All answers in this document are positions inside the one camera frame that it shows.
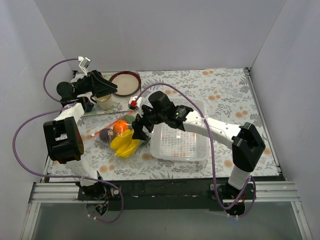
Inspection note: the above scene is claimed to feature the green fake bell pepper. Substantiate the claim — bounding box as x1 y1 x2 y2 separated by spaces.
123 114 136 125

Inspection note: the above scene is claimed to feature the yellow fake banana bunch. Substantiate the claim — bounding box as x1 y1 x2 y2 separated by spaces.
109 129 142 159

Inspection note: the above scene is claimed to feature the orange fake fruit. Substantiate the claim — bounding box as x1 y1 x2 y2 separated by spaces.
112 119 129 134

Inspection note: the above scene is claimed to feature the clear zip top bag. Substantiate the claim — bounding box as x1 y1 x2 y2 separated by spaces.
89 110 151 159

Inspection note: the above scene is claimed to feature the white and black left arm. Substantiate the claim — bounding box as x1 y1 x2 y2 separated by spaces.
43 70 118 200

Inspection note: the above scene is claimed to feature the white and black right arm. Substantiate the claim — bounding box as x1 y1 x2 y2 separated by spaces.
128 91 266 199

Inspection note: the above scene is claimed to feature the cream enamel mug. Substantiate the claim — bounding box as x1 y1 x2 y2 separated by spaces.
90 94 114 110

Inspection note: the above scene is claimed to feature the dark blue ceramic cup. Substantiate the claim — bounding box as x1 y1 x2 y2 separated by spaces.
84 96 94 113

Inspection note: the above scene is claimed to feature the floral serving tray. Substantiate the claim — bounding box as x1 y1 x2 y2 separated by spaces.
56 70 142 116

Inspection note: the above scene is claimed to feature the red rimmed beige plate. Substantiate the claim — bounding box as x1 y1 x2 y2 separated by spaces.
109 71 142 97

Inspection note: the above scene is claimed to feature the floral table mat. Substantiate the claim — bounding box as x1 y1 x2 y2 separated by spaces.
48 67 280 183

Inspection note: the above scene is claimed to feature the white perforated plastic basket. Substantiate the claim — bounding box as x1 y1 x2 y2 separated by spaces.
149 97 210 163

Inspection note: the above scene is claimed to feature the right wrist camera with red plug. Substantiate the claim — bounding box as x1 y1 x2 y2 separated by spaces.
128 96 142 111

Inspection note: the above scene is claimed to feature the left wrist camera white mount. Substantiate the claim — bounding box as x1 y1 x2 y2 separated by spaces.
78 56 91 76

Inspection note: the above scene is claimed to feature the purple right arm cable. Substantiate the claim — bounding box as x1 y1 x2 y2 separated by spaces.
136 83 257 219

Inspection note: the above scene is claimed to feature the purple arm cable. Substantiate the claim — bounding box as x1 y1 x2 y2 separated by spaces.
136 83 257 219
12 58 125 223

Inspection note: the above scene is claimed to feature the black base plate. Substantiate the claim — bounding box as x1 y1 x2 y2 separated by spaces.
77 179 256 212

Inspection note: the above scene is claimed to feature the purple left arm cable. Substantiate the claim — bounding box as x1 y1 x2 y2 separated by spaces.
12 58 125 223

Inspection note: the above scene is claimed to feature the aluminium frame rail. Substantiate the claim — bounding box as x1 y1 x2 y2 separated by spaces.
29 179 300 203

